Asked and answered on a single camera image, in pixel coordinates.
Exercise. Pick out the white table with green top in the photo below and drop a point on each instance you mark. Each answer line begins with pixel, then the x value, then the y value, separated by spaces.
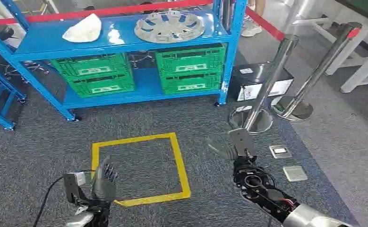
pixel 359 72

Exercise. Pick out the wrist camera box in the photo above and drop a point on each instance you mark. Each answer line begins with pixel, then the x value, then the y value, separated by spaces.
pixel 241 141
pixel 72 185

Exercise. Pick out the steel floor socket plate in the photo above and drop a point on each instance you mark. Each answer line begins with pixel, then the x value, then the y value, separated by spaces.
pixel 295 174
pixel 280 152

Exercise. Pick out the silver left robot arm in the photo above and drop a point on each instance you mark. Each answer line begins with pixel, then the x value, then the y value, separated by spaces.
pixel 96 213

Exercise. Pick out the blue metal shelf rack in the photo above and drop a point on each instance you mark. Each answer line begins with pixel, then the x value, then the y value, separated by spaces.
pixel 77 47

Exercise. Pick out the yellow floor tape square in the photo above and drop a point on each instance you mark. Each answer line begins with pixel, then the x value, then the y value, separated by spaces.
pixel 179 166

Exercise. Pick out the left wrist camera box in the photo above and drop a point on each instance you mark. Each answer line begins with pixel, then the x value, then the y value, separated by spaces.
pixel 72 185

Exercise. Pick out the person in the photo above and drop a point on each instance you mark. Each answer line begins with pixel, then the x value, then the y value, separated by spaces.
pixel 251 28

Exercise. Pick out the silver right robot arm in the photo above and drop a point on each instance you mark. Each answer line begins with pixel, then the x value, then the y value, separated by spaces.
pixel 265 195

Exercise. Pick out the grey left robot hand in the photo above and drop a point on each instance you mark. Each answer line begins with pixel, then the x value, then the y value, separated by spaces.
pixel 104 188

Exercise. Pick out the silver wheel hubcap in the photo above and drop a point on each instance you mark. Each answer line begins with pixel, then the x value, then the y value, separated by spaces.
pixel 169 28

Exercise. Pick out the green plastic crate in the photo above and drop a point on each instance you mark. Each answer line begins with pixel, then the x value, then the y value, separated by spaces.
pixel 190 59
pixel 90 64
pixel 102 86
pixel 190 83

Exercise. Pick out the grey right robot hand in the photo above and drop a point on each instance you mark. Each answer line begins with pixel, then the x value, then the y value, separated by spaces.
pixel 224 152

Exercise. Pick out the small blue metal rack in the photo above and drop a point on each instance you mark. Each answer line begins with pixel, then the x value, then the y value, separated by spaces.
pixel 2 103

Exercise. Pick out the white car lamp cover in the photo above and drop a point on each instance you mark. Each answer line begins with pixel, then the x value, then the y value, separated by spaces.
pixel 83 31

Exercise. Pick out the black box with white labels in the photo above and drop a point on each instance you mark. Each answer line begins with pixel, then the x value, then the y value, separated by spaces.
pixel 249 78

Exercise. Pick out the chrome barrier post with base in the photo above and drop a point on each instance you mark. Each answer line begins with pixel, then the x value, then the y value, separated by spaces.
pixel 321 69
pixel 271 81
pixel 227 15

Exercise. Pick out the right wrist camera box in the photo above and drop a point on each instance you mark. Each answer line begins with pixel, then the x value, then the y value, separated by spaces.
pixel 241 141

